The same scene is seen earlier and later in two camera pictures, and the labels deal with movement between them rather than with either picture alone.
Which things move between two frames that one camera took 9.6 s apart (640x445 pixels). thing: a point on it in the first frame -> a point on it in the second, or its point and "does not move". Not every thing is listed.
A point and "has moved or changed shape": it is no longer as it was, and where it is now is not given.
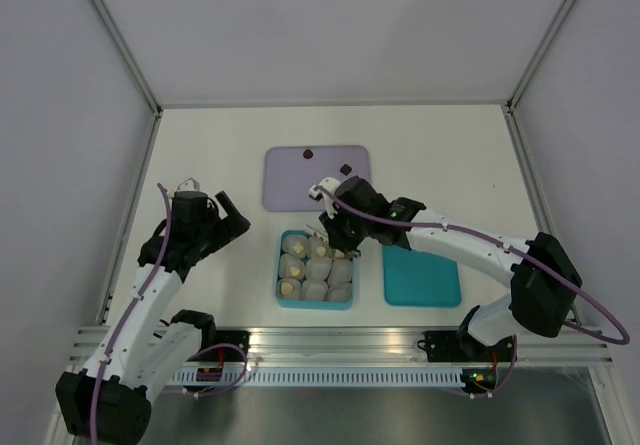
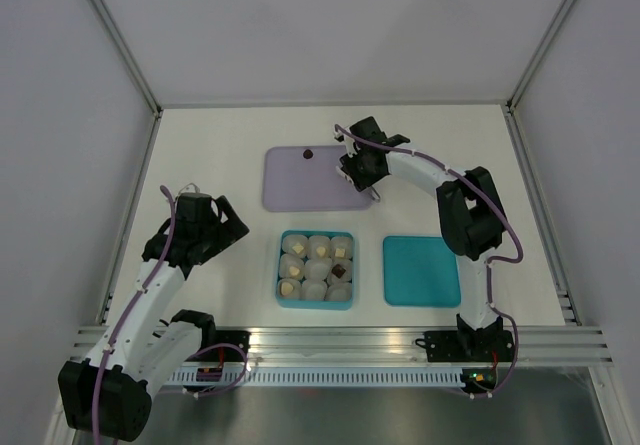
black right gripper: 336,237 -> 359,179
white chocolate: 286,288 does not move
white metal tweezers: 322,234 has moved or changed shape
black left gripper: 229,228 does not move
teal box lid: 418,278 does not move
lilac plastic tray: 289,172 does not move
